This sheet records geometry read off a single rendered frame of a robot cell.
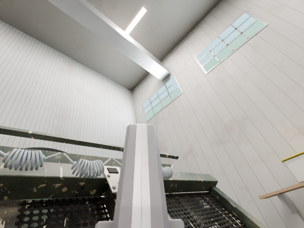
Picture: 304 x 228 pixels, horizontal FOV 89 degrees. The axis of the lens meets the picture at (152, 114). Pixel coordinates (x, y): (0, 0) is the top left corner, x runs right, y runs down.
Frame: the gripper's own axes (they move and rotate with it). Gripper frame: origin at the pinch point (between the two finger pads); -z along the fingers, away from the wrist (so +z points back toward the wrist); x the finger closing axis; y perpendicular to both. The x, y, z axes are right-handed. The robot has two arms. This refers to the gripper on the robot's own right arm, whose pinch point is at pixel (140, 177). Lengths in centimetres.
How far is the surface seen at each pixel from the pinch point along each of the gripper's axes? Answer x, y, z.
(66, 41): 212, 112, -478
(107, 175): 14, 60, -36
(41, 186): 36, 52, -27
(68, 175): 28, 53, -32
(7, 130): 41, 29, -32
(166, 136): -71, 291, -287
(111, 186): 11, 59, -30
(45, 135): 33, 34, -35
